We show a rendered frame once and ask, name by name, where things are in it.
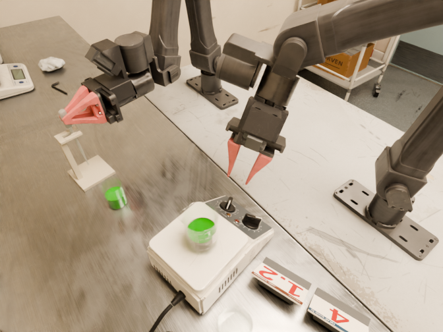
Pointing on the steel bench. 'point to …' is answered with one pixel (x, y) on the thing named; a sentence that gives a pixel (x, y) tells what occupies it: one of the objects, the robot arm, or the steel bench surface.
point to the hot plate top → (190, 263)
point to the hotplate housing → (231, 271)
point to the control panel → (240, 218)
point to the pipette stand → (78, 173)
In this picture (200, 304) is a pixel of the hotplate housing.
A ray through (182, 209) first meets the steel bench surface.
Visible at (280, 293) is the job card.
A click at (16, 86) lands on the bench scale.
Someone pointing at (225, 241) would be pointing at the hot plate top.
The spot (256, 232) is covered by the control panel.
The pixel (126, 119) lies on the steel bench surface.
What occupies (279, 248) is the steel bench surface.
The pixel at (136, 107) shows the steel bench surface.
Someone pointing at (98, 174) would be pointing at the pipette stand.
